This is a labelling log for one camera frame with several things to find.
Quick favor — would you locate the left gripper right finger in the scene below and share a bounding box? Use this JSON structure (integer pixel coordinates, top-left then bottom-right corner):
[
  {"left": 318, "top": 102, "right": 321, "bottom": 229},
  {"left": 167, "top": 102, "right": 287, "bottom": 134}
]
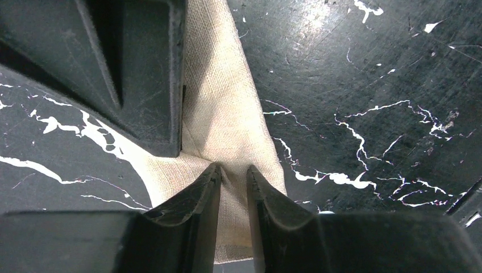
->
[{"left": 247, "top": 166, "right": 481, "bottom": 272}]

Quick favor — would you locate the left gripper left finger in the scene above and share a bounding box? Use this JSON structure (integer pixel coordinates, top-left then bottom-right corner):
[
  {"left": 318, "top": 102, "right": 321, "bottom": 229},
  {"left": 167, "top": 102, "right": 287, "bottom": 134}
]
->
[{"left": 1, "top": 163, "right": 222, "bottom": 272}]

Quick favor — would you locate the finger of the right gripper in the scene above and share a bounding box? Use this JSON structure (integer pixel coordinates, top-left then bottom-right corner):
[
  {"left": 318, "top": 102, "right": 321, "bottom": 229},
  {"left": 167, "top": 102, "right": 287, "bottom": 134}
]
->
[{"left": 1, "top": 1, "right": 187, "bottom": 158}]

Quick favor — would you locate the beige cloth napkin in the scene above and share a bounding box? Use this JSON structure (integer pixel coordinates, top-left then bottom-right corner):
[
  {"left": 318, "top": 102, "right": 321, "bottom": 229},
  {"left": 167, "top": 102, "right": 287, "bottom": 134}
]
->
[{"left": 120, "top": 1, "right": 286, "bottom": 264}]

